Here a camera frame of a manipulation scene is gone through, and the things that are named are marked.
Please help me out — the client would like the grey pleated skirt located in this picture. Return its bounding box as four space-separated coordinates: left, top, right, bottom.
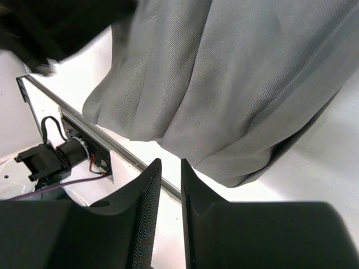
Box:
82 1 358 187

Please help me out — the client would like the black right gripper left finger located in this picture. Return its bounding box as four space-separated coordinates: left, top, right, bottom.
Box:
1 159 162 268

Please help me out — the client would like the aluminium left frame rail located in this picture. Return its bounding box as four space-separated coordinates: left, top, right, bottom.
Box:
16 74 183 205

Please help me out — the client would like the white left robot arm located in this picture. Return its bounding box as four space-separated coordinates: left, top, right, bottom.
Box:
1 1 136 200

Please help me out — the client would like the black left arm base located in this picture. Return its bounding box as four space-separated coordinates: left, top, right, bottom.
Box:
14 116 112 191

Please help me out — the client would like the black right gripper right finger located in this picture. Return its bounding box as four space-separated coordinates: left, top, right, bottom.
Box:
181 160 358 268

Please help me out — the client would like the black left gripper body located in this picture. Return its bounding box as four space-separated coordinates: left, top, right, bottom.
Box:
1 0 137 76

